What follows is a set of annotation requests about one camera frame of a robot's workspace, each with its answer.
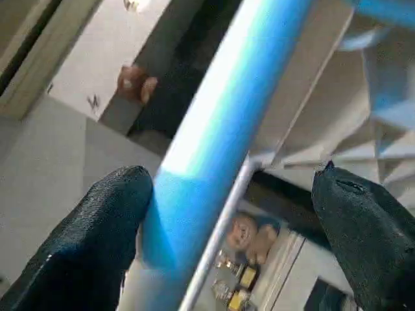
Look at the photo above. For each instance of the white plastic table top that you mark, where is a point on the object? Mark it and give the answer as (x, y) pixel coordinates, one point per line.
(337, 97)

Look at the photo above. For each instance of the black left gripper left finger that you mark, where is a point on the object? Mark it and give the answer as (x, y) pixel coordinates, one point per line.
(84, 253)

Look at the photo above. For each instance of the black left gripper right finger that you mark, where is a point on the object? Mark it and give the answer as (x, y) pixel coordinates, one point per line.
(369, 240)

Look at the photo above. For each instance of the brown teddy bear plush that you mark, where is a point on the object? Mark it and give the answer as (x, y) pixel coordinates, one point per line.
(245, 234)

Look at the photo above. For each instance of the silver trophy cup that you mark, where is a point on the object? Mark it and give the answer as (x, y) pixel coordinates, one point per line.
(228, 264)

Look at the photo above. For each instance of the white plastic table leg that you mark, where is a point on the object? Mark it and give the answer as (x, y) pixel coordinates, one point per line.
(220, 129)

